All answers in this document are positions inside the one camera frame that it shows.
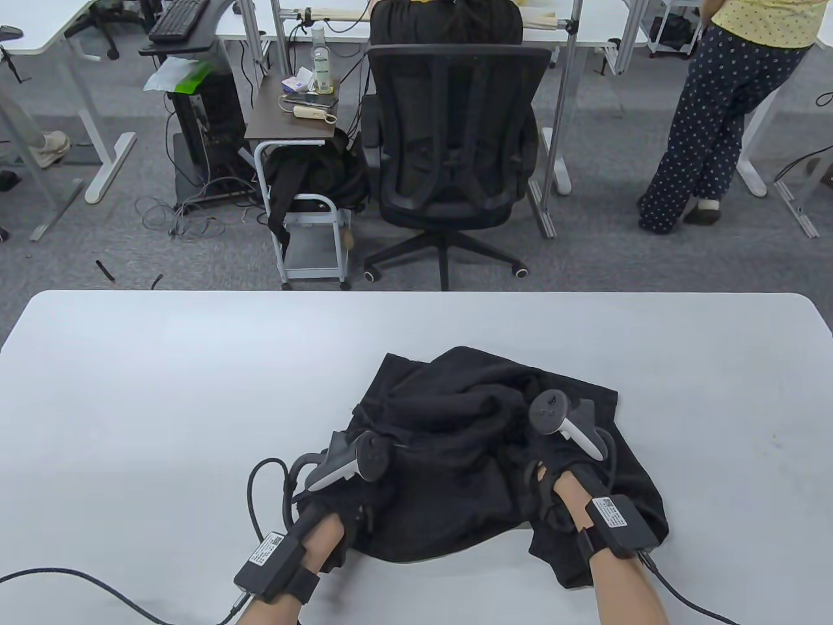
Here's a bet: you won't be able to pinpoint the person's left hand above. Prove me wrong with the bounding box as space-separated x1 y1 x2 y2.
290 465 396 575

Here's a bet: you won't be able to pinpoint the person's right hand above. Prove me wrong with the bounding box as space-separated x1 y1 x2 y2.
521 441 619 535

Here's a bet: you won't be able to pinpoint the black trousers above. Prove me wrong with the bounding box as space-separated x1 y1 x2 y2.
291 346 670 591

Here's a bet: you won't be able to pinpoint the person's right forearm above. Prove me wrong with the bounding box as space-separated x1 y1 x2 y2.
552 470 671 625

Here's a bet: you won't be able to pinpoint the person's left forearm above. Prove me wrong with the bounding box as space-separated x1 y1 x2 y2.
236 511 347 625

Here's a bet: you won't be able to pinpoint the grey white hand controller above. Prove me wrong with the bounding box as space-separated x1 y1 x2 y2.
528 389 616 463
290 430 391 493

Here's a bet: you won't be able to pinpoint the black draped jacket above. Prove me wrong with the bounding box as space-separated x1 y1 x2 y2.
264 127 372 251

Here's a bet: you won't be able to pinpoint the black mesh office chair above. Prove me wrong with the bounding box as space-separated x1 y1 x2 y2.
361 44 554 292

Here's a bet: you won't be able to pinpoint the white office desk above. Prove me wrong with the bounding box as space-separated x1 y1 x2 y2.
215 0 651 76
0 0 139 204
716 0 833 197

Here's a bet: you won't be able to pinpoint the white cart with brown top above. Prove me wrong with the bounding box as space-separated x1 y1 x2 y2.
244 75 355 292

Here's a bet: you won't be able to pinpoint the black phone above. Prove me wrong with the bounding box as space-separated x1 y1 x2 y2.
281 91 339 109

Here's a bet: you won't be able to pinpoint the black computer tower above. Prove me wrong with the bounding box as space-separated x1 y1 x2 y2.
168 72 256 209

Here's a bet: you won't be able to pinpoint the clear plastic bottle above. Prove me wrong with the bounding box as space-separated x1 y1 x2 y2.
310 25 334 93

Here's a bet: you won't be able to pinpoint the black bag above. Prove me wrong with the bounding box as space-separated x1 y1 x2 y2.
657 14 700 56

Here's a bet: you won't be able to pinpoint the green white plastic bag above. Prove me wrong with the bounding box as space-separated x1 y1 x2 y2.
143 55 215 95

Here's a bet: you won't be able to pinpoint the black keyboard tray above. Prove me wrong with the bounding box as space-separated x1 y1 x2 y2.
138 0 238 58

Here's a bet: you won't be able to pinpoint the black keyboard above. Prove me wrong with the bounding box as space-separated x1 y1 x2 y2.
148 0 210 44

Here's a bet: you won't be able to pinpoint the black swivel chair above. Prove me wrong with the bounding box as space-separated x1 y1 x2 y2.
65 0 163 61

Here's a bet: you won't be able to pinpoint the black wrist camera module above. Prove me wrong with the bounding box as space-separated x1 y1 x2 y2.
233 531 321 606
576 495 659 559

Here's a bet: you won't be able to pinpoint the long black braided cable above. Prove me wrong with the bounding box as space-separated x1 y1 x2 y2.
0 568 251 625
638 552 744 625

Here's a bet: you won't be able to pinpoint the tangle of floor cables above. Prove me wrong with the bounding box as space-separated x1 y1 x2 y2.
135 176 261 238

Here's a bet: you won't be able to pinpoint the aluminium floor rail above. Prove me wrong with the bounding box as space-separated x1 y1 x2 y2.
773 146 833 239

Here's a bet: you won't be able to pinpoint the aluminium frame post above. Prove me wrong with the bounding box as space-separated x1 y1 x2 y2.
528 0 584 239
234 0 269 82
270 0 294 77

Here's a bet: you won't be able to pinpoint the white wire cart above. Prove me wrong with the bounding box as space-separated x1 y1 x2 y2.
649 0 707 61

